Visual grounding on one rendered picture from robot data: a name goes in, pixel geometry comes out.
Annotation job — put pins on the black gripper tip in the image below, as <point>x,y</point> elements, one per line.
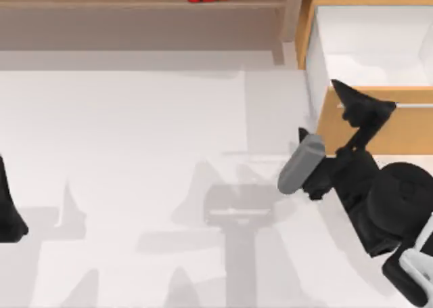
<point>9,216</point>

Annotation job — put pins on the pale grey rounded box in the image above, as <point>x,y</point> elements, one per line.
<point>301,166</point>

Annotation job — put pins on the wooden cupboard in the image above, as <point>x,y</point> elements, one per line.
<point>306,13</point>

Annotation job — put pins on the pale wooden drawer front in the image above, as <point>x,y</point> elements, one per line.
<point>402,132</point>

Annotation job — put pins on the wooden open shelf unit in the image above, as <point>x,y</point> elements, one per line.
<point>135,27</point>

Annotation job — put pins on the white drawer inside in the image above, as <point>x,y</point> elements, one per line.
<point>368,44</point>

